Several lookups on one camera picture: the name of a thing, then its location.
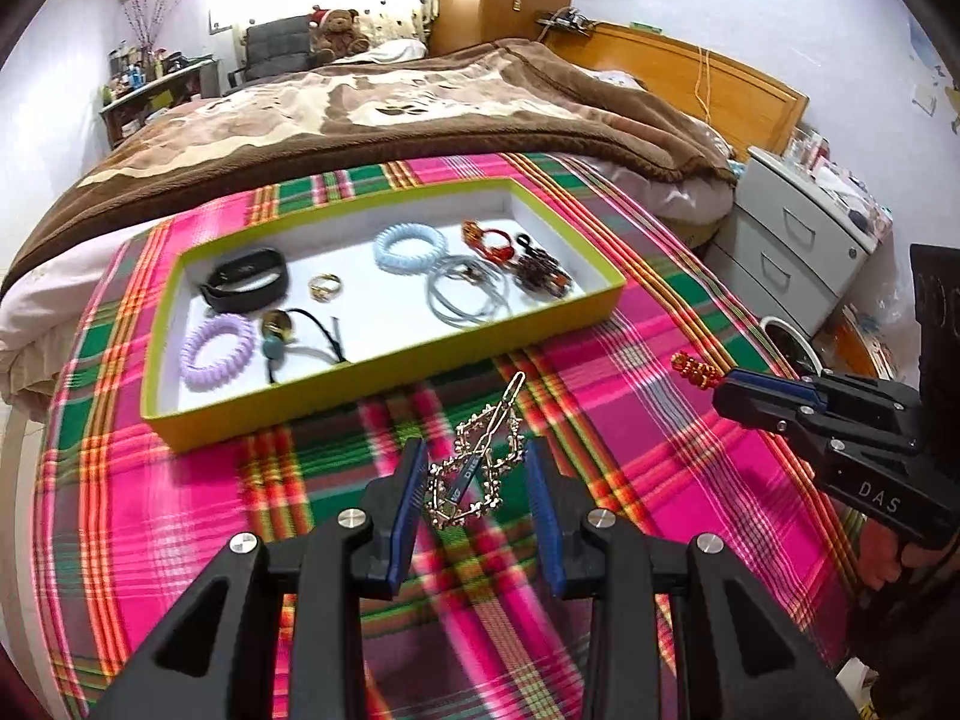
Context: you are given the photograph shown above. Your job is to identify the red beaded string bracelet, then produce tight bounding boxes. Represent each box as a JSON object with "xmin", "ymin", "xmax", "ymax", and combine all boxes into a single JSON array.
[{"xmin": 668, "ymin": 349, "xmax": 726, "ymax": 394}]

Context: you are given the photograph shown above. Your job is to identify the dark beaded bracelet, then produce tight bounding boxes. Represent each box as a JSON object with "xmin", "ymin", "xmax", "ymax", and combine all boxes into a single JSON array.
[{"xmin": 509, "ymin": 232, "xmax": 576, "ymax": 301}]

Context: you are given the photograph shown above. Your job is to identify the silver chain hair clip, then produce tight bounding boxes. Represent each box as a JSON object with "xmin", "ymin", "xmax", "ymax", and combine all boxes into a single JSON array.
[{"xmin": 423, "ymin": 372, "xmax": 527, "ymax": 530}]

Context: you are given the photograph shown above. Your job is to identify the black cord teal bead tie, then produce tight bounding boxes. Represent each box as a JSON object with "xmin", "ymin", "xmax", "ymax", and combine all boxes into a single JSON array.
[{"xmin": 260, "ymin": 307, "xmax": 348, "ymax": 385}]

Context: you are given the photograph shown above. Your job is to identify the grey-blue elastic hair ties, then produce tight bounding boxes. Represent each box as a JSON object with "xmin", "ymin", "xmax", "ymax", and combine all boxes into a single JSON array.
[{"xmin": 424, "ymin": 253, "xmax": 514, "ymax": 329}]

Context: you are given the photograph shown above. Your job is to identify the right hand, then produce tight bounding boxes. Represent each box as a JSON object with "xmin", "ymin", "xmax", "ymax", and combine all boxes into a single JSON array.
[{"xmin": 857, "ymin": 520, "xmax": 958, "ymax": 590}]

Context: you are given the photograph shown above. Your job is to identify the white round bin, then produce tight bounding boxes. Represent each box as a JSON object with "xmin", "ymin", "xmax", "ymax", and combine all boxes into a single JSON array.
[{"xmin": 760, "ymin": 316, "xmax": 823, "ymax": 376}]

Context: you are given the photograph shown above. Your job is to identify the grey bedside drawer cabinet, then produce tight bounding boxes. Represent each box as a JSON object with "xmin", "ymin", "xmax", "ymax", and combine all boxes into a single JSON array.
[{"xmin": 704, "ymin": 146, "xmax": 877, "ymax": 338}]

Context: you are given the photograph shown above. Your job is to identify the wooden headboard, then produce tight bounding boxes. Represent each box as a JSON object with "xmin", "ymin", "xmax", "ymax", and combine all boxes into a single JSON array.
[{"xmin": 545, "ymin": 23, "xmax": 809, "ymax": 156}]

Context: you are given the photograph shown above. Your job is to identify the yellow-green shallow tray box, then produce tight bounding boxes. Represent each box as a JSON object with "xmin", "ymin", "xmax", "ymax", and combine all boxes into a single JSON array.
[{"xmin": 140, "ymin": 177, "xmax": 625, "ymax": 454}]

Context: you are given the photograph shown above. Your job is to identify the black fitness band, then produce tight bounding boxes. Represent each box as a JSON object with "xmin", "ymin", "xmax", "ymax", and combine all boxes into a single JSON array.
[{"xmin": 199, "ymin": 247, "xmax": 290, "ymax": 314}]

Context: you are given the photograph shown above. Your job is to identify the white bed sheet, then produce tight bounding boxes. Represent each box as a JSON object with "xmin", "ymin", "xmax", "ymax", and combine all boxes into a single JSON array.
[{"xmin": 2, "ymin": 220, "xmax": 158, "ymax": 422}]

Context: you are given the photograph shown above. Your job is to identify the brown patterned blanket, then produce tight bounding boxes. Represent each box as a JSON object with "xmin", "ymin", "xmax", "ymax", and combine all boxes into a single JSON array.
[{"xmin": 2, "ymin": 37, "xmax": 734, "ymax": 289}]

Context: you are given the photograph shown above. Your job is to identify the wooden desk with clutter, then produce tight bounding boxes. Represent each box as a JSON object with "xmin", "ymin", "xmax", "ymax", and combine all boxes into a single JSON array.
[{"xmin": 99, "ymin": 55, "xmax": 220, "ymax": 149}]

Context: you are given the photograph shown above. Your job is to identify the brown teddy bear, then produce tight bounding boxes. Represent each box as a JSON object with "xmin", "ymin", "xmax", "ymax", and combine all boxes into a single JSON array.
[{"xmin": 309, "ymin": 8, "xmax": 371, "ymax": 65}]

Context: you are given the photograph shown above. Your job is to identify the dark grey chair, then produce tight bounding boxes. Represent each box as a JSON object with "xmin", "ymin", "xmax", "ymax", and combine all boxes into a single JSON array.
[{"xmin": 228, "ymin": 15, "xmax": 314, "ymax": 89}]

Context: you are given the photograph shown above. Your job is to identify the purple spiral hair tie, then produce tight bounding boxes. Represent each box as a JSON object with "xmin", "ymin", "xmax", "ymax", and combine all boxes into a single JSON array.
[{"xmin": 177, "ymin": 312, "xmax": 259, "ymax": 394}]

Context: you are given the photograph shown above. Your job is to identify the red gold knot bracelet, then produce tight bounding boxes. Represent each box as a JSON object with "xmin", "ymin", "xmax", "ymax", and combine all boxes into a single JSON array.
[{"xmin": 460, "ymin": 219, "xmax": 520, "ymax": 265}]

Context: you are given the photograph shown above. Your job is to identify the light blue spiral hair tie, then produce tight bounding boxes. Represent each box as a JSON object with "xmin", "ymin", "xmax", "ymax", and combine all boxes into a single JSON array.
[{"xmin": 371, "ymin": 221, "xmax": 449, "ymax": 277}]

